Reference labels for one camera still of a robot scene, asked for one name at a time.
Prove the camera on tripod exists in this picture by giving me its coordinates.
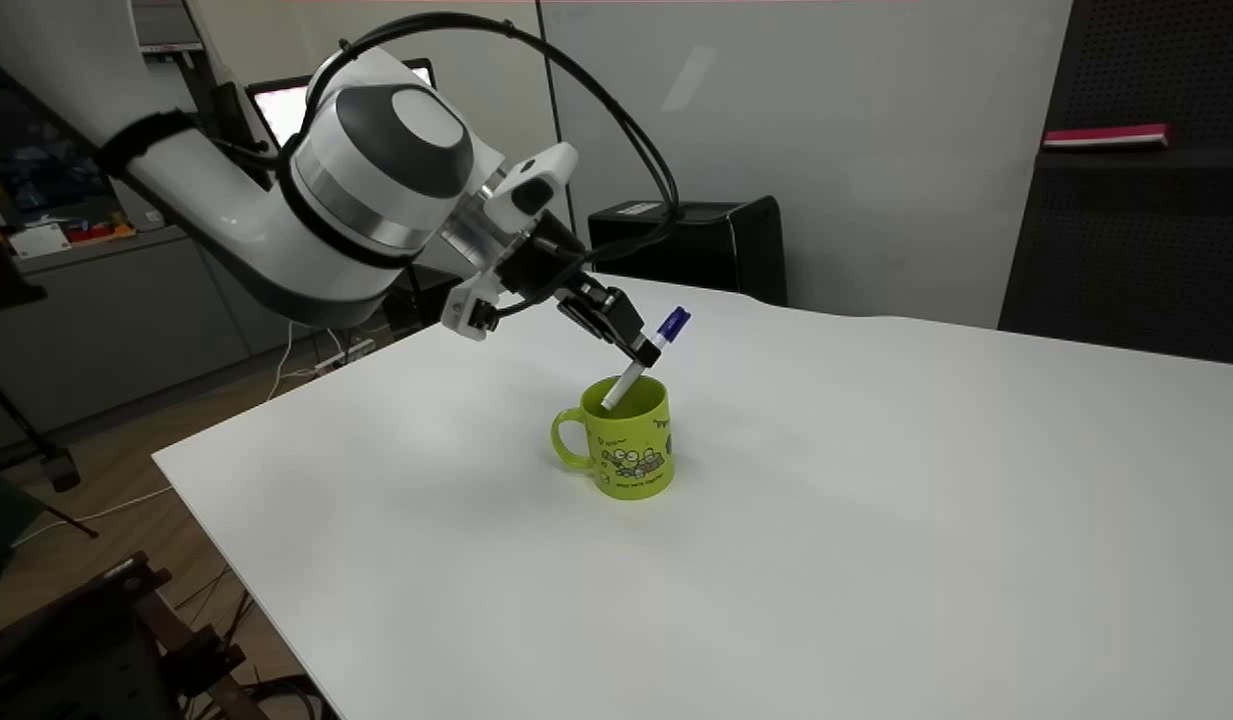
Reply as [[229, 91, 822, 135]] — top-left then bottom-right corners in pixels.
[[0, 198, 103, 541]]

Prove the yellow mug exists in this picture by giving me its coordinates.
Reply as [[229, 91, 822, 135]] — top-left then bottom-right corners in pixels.
[[550, 374, 675, 501]]

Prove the grey cabinet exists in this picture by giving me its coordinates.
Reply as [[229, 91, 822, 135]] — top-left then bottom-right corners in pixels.
[[0, 224, 312, 456]]

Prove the red book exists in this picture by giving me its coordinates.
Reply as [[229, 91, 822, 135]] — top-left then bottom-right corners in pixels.
[[1041, 123, 1172, 152]]

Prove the white cable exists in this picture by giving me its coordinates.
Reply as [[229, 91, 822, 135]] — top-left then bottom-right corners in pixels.
[[10, 484, 177, 548]]

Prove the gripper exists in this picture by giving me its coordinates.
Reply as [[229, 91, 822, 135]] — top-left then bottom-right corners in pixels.
[[494, 212, 669, 367]]

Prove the white power strip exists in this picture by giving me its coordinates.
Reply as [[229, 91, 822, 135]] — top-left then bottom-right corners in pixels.
[[314, 338, 378, 375]]

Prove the shelf with clutter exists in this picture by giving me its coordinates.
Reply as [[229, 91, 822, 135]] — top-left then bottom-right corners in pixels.
[[0, 55, 167, 263]]

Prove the dark folding workbench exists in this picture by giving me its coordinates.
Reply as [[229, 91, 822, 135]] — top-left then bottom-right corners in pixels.
[[0, 552, 329, 720]]

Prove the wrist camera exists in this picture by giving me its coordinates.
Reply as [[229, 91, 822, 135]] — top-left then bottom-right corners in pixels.
[[440, 272, 504, 343]]

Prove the black perforated shelf unit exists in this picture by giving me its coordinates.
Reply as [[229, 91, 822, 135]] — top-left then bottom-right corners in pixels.
[[997, 0, 1233, 367]]

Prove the black box cabinet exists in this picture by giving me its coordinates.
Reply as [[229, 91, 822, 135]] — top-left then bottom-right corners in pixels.
[[587, 195, 789, 308]]

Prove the monitor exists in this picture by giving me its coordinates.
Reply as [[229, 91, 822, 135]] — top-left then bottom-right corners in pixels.
[[245, 58, 438, 151]]

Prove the blue marker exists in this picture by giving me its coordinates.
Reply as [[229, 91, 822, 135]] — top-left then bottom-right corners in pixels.
[[601, 306, 692, 412]]

